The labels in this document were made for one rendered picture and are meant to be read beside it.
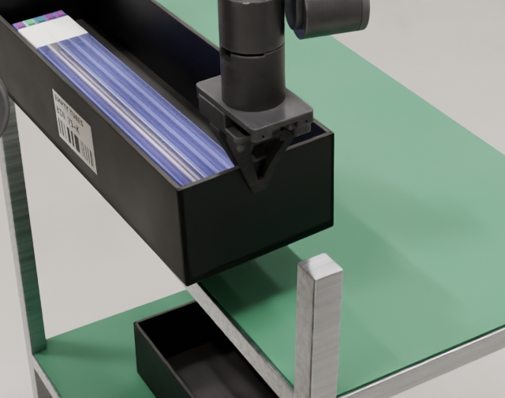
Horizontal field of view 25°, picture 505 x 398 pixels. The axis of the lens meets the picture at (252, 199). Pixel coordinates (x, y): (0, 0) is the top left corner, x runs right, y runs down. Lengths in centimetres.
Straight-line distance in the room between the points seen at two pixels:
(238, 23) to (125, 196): 27
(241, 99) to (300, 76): 59
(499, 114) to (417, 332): 237
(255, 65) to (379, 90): 60
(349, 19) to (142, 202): 28
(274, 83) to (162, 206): 17
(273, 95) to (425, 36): 293
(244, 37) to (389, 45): 289
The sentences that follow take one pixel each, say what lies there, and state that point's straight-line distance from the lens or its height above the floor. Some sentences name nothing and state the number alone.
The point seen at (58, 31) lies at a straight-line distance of 148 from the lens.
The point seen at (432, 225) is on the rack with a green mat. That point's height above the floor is 95.
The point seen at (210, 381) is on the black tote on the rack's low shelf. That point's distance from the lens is 196.
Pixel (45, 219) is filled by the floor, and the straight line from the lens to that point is 301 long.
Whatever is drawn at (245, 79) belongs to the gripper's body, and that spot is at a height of 123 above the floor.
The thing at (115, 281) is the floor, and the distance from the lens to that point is 277.
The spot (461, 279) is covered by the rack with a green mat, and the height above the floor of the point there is 95.
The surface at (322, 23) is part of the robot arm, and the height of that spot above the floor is 127.
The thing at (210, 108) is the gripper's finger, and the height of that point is 118.
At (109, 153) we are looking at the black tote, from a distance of 116.
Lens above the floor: 169
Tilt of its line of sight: 34 degrees down
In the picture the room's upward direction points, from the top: straight up
